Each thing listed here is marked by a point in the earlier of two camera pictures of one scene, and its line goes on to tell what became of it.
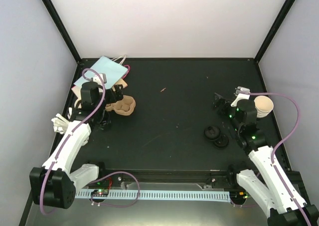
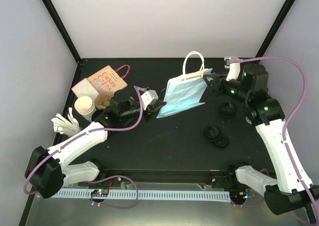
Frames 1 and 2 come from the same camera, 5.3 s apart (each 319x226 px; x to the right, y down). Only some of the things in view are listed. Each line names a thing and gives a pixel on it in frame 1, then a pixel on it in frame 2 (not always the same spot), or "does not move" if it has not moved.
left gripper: x=116 y=93 → x=149 y=109
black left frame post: x=59 y=22 does not move
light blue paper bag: x=113 y=71 → x=186 y=92
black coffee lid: x=212 y=133 does not move
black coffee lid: x=222 y=142 does not move
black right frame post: x=277 y=25 does not move
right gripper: x=222 y=103 → x=216 y=81
